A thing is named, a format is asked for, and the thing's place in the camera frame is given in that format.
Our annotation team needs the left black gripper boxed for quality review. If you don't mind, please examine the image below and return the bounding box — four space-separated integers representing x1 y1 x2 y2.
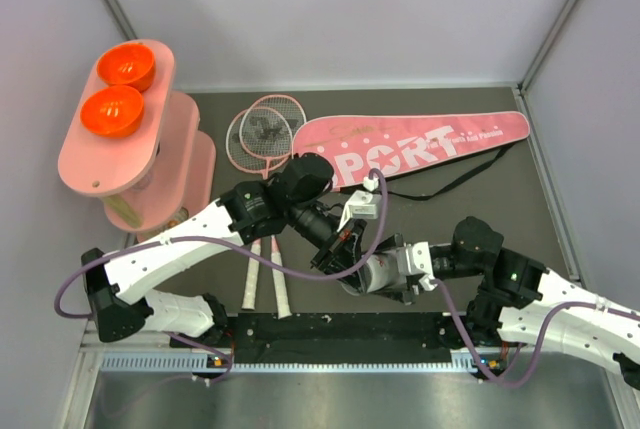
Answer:
289 199 368 295

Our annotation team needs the white shuttlecock tube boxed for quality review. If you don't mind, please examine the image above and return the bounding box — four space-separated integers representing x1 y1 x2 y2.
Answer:
340 253 406 296

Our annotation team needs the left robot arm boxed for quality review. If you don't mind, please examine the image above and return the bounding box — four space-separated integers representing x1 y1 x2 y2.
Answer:
84 153 370 346

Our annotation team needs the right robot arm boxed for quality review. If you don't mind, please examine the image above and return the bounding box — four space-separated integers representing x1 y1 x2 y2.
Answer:
376 217 639 388

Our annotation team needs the pink badminton racket left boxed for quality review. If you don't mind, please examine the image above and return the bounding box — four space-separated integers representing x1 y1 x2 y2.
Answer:
225 105 292 319

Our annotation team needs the pink badminton racket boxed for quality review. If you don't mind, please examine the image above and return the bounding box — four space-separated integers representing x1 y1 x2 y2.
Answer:
239 94 307 320
225 105 292 319

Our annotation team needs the pink badminton racket right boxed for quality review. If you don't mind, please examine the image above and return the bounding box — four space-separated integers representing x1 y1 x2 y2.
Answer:
239 94 307 320

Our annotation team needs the pink SPORT racket bag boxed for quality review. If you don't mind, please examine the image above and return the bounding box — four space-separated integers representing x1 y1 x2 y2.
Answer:
292 111 530 190

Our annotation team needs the pink three-tier wooden shelf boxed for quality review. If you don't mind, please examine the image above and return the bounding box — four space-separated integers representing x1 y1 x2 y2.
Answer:
58 39 216 241

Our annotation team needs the lower orange plastic bowl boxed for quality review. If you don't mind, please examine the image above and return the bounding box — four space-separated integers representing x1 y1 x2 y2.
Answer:
80 85 145 139

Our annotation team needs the orange plastic bowl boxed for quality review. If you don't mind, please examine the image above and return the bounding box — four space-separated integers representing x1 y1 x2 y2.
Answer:
96 43 156 92
80 85 145 139

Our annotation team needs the upper orange plastic bowl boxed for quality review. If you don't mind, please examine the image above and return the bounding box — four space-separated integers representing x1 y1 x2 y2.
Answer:
96 43 156 92

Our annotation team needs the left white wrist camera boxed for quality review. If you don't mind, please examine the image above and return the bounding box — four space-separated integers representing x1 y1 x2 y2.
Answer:
338 175 387 230

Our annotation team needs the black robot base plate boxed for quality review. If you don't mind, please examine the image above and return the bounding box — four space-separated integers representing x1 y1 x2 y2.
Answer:
196 312 464 365

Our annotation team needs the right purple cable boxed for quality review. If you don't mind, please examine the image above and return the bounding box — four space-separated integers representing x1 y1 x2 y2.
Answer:
433 276 640 389

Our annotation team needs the grey slotted cable duct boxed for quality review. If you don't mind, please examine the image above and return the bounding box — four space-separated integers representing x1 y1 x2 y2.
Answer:
100 351 478 374

